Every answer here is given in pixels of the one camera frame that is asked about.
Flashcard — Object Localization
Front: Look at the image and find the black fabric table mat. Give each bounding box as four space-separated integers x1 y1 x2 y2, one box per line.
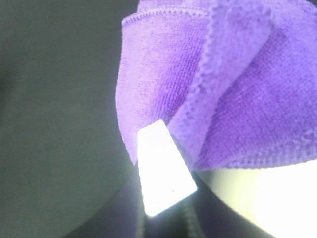
0 0 274 238

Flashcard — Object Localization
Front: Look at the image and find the purple microfibre towel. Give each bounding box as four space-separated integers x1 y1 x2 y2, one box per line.
116 0 317 171

